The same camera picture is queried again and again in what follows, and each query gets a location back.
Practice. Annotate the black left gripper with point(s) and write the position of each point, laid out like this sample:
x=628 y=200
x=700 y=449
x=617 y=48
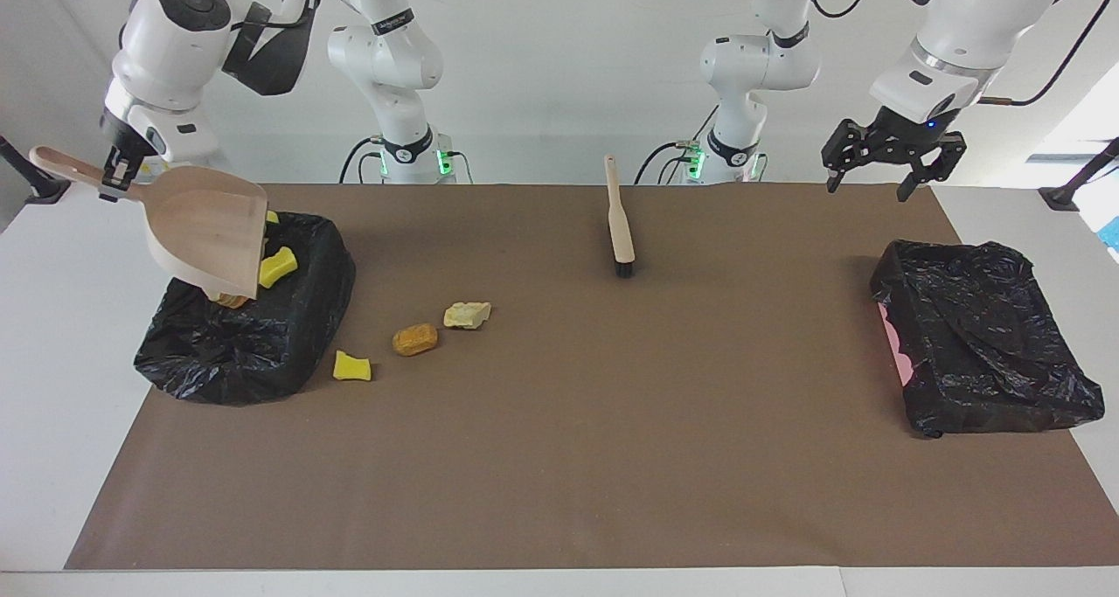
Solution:
x=905 y=134

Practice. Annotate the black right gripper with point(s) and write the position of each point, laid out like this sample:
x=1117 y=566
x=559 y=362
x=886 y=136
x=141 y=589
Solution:
x=127 y=142

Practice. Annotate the beige plastic dustpan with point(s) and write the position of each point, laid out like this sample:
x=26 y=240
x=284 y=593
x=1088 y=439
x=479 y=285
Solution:
x=205 y=230

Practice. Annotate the orange striped croissant toy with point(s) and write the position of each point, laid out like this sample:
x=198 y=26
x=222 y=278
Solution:
x=232 y=301

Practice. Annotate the beige hand brush black bristles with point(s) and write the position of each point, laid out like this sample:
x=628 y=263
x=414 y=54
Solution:
x=621 y=230

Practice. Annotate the yellow sponge wedge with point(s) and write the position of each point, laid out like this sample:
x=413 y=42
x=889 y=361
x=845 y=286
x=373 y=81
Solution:
x=351 y=366

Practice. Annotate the brown bread roll toy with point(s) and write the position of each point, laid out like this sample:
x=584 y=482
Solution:
x=414 y=339

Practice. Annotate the pale yellow chunk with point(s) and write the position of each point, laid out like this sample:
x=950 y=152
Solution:
x=467 y=315

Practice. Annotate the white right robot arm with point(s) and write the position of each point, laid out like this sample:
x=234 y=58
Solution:
x=184 y=29

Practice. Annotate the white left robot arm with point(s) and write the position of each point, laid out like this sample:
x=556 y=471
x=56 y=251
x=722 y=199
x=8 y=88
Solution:
x=970 y=29

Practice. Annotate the pink bin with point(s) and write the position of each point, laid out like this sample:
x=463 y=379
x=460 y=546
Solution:
x=899 y=348

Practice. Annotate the right black bagged bin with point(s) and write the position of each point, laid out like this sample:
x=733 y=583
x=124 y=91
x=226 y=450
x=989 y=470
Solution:
x=979 y=343

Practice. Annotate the black plastic trash bag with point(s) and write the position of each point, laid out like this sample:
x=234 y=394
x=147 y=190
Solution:
x=262 y=343

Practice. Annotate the black clamp stand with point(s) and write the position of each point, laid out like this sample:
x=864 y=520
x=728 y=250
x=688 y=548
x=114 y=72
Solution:
x=1062 y=197
x=35 y=186

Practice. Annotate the blue object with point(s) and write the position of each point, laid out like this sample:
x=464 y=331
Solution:
x=1112 y=232

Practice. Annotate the brown paper table mat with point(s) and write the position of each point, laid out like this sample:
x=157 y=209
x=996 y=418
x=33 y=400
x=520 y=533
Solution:
x=524 y=475

